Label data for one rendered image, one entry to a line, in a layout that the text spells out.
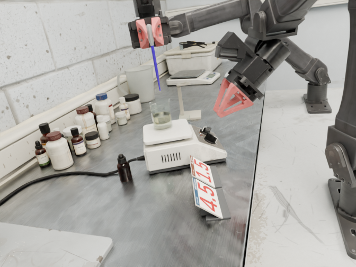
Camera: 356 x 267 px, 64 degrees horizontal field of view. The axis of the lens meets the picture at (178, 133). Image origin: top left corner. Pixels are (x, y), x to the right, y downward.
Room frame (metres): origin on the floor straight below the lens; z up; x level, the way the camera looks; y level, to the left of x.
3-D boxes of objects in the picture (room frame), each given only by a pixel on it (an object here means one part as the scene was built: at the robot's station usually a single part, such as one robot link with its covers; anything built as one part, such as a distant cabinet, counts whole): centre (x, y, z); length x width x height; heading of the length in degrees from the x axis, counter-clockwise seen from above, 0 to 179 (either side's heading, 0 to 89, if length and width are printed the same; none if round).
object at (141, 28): (0.73, 0.03, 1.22); 0.09 x 0.07 x 0.07; 2
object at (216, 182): (0.56, -0.05, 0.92); 0.09 x 0.06 x 0.04; 178
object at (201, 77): (1.56, -0.13, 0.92); 0.26 x 0.19 x 0.05; 64
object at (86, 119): (0.92, 0.30, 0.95); 0.06 x 0.06 x 0.11
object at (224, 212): (0.46, -0.04, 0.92); 0.09 x 0.06 x 0.04; 178
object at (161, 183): (0.55, 0.05, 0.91); 0.06 x 0.06 x 0.02
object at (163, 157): (0.68, 0.00, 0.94); 0.22 x 0.13 x 0.08; 94
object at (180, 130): (0.68, 0.03, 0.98); 0.12 x 0.12 x 0.01; 4
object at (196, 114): (1.00, -0.05, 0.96); 0.08 x 0.08 x 0.13; 82
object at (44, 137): (0.80, 0.38, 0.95); 0.04 x 0.04 x 0.11
